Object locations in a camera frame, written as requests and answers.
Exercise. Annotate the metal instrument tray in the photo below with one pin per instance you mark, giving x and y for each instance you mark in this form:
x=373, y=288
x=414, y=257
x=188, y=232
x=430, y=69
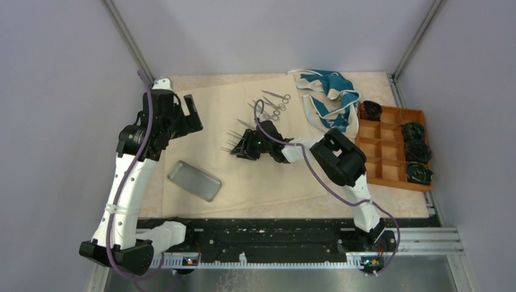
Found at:
x=195, y=181

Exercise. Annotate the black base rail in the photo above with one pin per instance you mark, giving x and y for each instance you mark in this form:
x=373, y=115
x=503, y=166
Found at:
x=230, y=242

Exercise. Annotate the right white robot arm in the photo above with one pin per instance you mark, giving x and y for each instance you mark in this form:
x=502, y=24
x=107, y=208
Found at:
x=338, y=157

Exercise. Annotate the black rolled item top-left compartment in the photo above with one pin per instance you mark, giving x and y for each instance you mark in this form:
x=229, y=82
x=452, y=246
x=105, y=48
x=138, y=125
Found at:
x=370, y=110

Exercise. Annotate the black green rolled item lower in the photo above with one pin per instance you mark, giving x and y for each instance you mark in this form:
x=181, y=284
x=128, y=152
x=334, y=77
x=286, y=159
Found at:
x=418, y=173

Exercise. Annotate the black rolled item middle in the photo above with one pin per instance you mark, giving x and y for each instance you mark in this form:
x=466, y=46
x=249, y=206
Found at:
x=417, y=151

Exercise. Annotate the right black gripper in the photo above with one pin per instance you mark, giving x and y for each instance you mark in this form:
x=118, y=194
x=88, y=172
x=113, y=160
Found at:
x=244, y=149

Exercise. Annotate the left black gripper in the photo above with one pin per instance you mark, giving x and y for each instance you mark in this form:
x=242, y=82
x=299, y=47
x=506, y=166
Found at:
x=190, y=123

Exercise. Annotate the blue and beige cloth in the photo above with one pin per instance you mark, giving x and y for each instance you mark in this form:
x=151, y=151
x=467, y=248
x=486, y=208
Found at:
x=330, y=100

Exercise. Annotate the black green rolled item upper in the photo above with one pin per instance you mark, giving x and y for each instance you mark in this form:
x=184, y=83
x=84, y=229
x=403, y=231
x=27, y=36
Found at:
x=413, y=131

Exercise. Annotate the large ring scissors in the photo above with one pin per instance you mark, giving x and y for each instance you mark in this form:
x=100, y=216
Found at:
x=252, y=127

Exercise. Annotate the aluminium frame rail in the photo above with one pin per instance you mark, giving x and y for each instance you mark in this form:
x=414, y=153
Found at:
x=408, y=242

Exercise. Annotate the beige cloth drape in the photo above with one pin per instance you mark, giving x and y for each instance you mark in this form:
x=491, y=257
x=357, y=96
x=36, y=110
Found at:
x=220, y=101

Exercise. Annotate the orange compartment tray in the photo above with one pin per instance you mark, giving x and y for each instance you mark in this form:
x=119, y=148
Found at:
x=383, y=145

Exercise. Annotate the steel forceps laid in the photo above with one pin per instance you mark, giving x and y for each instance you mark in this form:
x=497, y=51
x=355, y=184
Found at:
x=257, y=110
x=265, y=114

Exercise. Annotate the black green rolled item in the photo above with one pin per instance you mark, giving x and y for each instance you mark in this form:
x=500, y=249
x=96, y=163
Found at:
x=413, y=131
x=418, y=173

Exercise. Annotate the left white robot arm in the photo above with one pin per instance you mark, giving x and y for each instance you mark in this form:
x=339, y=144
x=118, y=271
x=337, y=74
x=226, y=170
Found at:
x=116, y=242

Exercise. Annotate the steel surgical forceps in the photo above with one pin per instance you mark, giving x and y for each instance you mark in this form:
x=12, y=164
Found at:
x=277, y=107

